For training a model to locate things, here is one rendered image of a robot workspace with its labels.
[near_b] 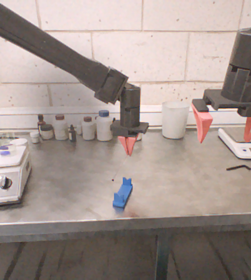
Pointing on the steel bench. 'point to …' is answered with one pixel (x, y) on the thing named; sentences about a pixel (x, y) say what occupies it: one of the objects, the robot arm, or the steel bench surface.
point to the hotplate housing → (24, 168)
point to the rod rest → (120, 200)
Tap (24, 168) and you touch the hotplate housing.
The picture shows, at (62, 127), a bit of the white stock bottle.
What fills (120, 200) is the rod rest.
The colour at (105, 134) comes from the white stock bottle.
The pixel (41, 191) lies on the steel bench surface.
